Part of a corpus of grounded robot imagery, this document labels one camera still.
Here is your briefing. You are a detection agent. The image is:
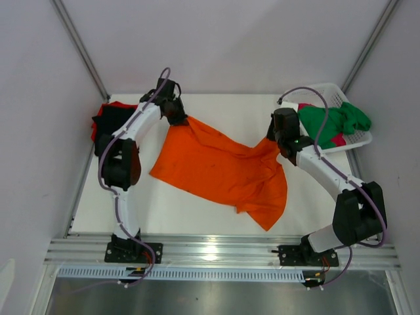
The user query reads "orange t shirt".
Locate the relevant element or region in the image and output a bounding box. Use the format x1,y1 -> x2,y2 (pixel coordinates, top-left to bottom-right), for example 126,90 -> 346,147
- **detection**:
150,116 -> 287,231

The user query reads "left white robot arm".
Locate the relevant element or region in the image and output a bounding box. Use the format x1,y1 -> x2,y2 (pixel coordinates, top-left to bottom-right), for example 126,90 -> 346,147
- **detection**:
98,78 -> 187,263

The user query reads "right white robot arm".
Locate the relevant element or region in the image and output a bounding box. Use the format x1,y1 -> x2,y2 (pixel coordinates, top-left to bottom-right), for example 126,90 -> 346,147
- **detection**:
267,108 -> 387,265

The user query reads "pink t shirt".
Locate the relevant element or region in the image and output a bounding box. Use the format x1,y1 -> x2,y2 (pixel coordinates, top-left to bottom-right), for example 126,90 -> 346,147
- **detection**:
297,103 -> 346,150

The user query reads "red folded t shirt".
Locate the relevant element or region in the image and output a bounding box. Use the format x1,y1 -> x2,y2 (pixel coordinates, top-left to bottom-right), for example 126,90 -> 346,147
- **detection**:
90,101 -> 138,142

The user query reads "black folded t shirt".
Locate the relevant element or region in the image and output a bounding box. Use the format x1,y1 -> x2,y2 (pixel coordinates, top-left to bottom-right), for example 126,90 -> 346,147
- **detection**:
91,104 -> 137,158

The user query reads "green t shirt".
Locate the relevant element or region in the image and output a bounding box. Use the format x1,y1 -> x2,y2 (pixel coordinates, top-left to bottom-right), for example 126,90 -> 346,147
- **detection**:
297,102 -> 371,150

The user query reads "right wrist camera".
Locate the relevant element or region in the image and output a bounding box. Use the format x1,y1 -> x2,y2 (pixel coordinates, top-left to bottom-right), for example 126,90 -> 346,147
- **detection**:
280,100 -> 299,111

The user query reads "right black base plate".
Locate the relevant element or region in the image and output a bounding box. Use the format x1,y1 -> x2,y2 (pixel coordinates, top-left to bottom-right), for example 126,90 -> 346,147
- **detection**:
272,245 -> 339,267

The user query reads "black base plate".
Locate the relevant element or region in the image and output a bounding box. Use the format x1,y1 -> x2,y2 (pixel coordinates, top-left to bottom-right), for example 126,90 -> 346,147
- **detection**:
272,245 -> 339,267
104,234 -> 163,264

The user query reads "aluminium mounting rail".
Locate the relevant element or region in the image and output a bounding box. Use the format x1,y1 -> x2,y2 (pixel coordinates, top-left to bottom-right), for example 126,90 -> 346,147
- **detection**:
44,234 -> 402,270

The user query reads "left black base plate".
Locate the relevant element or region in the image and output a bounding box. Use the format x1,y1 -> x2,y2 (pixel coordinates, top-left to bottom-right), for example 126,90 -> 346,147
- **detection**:
104,234 -> 163,264

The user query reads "white slotted cable duct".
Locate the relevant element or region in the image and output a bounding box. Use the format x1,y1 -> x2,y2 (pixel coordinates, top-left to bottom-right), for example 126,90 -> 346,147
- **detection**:
57,265 -> 305,283

